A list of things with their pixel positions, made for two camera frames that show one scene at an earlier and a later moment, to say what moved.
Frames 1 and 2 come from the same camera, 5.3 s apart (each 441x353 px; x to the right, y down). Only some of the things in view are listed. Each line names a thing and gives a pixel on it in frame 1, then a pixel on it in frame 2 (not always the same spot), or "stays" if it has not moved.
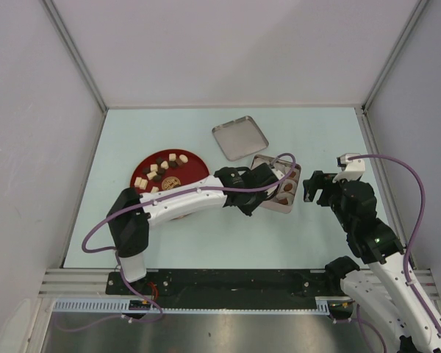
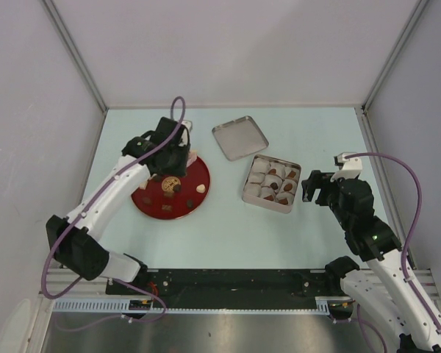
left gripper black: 248,209 to 181,170
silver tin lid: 239,137 stays
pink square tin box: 284,199 stays
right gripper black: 323,181 stays
